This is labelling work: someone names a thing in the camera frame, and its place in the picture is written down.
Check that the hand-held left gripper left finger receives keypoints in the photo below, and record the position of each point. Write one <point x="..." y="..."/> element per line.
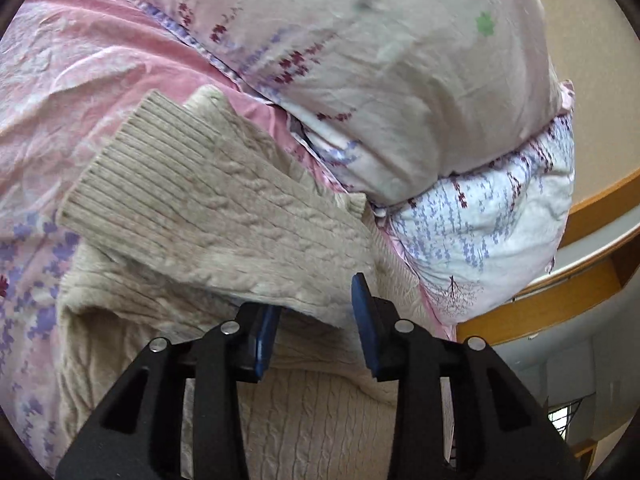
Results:
<point x="262" y="341"/>

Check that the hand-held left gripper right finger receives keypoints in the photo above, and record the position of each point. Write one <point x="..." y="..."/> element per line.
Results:
<point x="362" y="320"/>

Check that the white tree print pillow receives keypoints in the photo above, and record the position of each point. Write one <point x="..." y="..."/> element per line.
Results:
<point x="500" y="220"/>

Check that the wooden framed glass door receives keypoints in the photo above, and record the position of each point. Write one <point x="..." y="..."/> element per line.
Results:
<point x="550" y="310"/>

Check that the black window grille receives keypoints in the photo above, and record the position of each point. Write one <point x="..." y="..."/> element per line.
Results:
<point x="565" y="417"/>

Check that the pink floral pillow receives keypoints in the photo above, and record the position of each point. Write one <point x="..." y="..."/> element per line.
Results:
<point x="375" y="85"/>

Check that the pink floral bed sheet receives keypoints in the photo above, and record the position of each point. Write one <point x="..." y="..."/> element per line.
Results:
<point x="75" y="85"/>

